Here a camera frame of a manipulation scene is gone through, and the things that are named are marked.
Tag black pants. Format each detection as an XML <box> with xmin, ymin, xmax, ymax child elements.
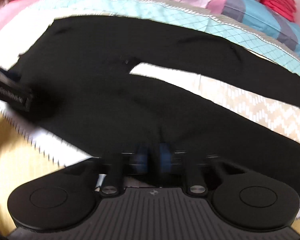
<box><xmin>10</xmin><ymin>16</ymin><xmax>300</xmax><ymax>196</ymax></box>

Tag patterned bed quilt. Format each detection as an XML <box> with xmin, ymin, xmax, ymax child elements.
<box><xmin>0</xmin><ymin>0</ymin><xmax>300</xmax><ymax>239</ymax></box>

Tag blue grey striped pillow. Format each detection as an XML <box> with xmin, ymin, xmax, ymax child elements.
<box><xmin>222</xmin><ymin>0</ymin><xmax>300</xmax><ymax>57</ymax></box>

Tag red cloth by wall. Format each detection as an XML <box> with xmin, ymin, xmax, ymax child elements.
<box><xmin>260</xmin><ymin>0</ymin><xmax>296</xmax><ymax>22</ymax></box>

